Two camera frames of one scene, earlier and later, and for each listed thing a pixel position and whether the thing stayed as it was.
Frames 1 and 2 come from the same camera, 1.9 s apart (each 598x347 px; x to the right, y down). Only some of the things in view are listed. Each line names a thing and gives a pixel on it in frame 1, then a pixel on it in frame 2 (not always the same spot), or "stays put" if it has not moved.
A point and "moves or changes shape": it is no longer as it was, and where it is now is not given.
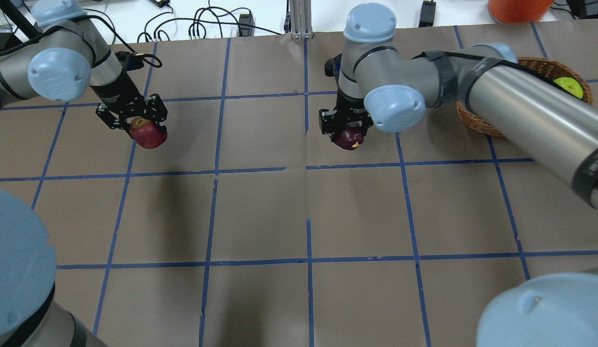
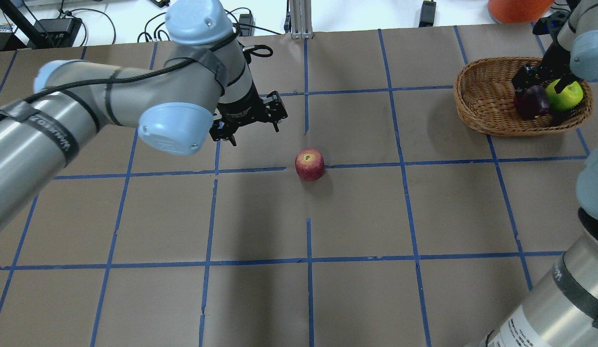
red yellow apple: [146, 133] moves or changes shape
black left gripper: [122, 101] → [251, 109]
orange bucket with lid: [519, 11] stays put
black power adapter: [427, 14] stays put
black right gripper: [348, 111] → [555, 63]
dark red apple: [350, 138] moves or changes shape
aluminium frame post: [300, 11] stays put
